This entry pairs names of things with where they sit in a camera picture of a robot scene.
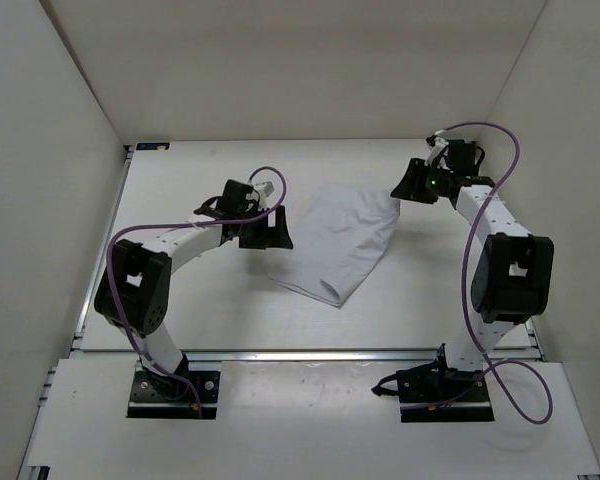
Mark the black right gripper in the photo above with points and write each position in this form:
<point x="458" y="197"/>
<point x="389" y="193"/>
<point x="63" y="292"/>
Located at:
<point x="410" y="187"/>

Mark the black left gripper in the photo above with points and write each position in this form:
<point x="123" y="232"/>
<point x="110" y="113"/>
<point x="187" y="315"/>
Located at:
<point x="277" y="237"/>

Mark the white skirt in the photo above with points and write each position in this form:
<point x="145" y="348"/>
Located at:
<point x="337" y="243"/>

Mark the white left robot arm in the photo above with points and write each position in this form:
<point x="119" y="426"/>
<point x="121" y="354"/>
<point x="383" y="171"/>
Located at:
<point x="133" y="293"/>

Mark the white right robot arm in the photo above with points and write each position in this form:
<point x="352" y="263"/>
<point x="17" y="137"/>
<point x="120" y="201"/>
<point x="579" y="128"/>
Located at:
<point x="511" y="280"/>

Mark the blue left corner label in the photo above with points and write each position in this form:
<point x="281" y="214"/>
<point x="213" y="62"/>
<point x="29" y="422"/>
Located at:
<point x="152" y="146"/>

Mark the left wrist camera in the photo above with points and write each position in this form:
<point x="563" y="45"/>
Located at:
<point x="264" y="190"/>

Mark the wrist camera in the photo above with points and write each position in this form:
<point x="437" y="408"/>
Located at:
<point x="437" y="147"/>
<point x="264" y="190"/>

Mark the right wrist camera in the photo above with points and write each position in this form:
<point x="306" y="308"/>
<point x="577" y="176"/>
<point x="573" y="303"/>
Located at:
<point x="437" y="147"/>

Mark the aluminium front rail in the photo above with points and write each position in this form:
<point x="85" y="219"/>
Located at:
<point x="314" y="356"/>

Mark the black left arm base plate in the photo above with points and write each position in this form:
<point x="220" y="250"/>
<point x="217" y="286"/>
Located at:
<point x="155" y="397"/>

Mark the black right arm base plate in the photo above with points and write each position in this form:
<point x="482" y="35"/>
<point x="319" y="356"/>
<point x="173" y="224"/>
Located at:
<point x="426" y="396"/>

